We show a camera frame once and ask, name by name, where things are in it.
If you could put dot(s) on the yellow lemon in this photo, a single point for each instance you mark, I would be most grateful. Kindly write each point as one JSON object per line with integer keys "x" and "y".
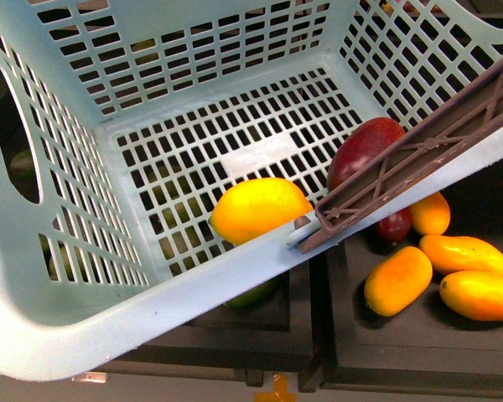
{"x": 254, "y": 207}

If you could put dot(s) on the light blue plastic basket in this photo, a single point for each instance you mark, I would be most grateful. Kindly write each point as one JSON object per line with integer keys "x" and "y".
{"x": 139, "y": 114}

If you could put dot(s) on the green mango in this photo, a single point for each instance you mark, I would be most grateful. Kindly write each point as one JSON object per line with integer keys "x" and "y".
{"x": 254, "y": 296}

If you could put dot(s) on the dark red mango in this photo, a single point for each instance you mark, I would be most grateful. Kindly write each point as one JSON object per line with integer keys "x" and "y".
{"x": 394, "y": 228}

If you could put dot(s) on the yellow mango behind basket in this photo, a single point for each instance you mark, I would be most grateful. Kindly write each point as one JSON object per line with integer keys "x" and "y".
{"x": 431, "y": 215}

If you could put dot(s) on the black display crate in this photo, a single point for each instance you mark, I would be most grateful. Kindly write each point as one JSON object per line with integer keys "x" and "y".
{"x": 318, "y": 326}

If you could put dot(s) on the orange floor tape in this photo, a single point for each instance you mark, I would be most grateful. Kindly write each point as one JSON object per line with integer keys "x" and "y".
{"x": 279, "y": 392}

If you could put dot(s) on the brown basket handle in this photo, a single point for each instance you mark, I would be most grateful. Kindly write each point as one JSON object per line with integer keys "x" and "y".
{"x": 463, "y": 136}

